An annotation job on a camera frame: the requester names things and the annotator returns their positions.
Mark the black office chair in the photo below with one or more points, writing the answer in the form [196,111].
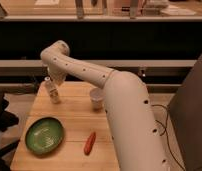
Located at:
[7,119]

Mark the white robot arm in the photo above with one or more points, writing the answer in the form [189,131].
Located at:
[131,121]

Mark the green bowl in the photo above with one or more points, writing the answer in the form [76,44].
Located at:
[44,135]

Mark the clear plastic water bottle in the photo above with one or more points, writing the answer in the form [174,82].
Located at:
[51,90]

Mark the orange carrot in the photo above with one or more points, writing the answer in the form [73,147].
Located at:
[89,143]

